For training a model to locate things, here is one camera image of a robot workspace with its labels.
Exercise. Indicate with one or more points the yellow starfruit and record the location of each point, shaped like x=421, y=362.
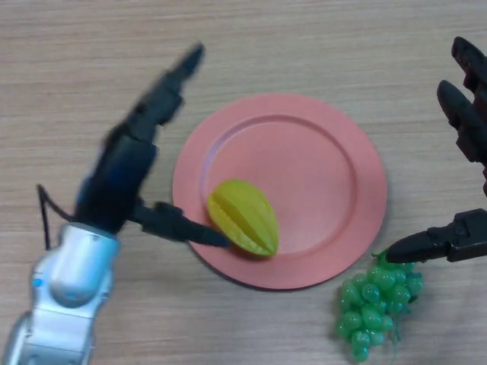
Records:
x=243, y=216

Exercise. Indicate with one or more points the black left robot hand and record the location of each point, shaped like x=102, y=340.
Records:
x=118, y=178

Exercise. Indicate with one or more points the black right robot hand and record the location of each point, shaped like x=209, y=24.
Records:
x=473, y=125

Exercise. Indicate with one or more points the pink round plate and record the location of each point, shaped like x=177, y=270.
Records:
x=304, y=175

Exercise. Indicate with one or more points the green grape bunch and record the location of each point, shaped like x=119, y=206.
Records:
x=363, y=308

